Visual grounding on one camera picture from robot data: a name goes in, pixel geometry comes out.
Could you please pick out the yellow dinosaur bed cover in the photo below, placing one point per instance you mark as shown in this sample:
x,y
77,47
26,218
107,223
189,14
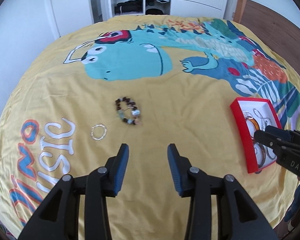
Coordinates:
x,y
147,81

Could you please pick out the twisted silver bangle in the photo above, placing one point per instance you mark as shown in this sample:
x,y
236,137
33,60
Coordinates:
x,y
247,115

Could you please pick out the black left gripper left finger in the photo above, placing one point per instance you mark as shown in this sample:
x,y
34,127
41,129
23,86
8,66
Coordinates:
x,y
57,216

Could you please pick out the dark brown bangle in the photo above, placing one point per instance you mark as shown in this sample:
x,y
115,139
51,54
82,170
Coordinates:
x,y
260,154

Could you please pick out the red jewelry box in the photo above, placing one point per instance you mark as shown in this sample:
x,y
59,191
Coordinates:
x,y
264,113

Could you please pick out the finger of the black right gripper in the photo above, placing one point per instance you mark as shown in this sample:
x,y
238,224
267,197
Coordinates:
x,y
286,135
276,144

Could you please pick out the orange amber bangle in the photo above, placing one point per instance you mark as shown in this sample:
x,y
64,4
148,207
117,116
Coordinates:
x,y
252,126

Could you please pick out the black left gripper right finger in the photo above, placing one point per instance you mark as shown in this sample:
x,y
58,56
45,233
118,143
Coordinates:
x,y
238,215

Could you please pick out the white door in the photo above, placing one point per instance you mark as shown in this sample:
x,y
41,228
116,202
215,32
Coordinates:
x,y
72,15

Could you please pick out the wooden headboard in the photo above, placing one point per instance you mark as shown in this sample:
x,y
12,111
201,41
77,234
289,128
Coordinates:
x,y
275,31

